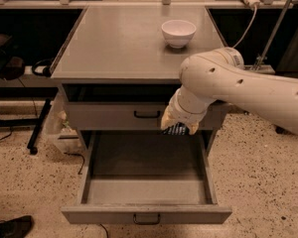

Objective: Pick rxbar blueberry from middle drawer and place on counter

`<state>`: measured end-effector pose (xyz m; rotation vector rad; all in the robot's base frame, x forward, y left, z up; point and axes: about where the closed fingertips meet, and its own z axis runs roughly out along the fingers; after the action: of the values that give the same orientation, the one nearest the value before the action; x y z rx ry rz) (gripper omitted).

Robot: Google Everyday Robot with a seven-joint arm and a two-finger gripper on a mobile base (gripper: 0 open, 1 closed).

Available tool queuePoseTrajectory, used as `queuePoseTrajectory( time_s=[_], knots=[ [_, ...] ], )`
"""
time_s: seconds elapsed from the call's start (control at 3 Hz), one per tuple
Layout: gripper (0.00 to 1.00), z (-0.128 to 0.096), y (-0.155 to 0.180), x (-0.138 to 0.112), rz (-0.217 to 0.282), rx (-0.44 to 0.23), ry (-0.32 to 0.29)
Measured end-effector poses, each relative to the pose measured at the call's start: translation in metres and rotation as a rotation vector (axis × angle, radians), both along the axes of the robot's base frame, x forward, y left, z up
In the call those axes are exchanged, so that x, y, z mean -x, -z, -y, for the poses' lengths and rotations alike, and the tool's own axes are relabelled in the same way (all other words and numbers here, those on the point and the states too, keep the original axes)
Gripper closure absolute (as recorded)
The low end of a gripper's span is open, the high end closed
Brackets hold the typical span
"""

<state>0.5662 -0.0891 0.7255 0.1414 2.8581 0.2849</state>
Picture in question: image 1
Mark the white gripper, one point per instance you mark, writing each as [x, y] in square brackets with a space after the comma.
[183, 117]

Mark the blue rxbar blueberry bar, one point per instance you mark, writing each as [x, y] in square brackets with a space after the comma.
[178, 129]

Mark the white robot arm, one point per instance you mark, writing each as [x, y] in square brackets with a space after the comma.
[219, 75]

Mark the open grey middle drawer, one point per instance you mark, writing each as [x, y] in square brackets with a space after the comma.
[146, 179]

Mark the grey drawer cabinet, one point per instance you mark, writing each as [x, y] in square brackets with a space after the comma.
[116, 53]

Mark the white ceramic bowl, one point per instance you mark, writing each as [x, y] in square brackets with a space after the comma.
[178, 33]

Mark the clear plastic bin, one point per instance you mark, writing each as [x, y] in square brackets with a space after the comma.
[57, 128]

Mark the black shoe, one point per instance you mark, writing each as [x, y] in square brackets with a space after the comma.
[16, 228]

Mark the grey side shelf rail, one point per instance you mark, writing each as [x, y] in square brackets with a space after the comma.
[263, 69]

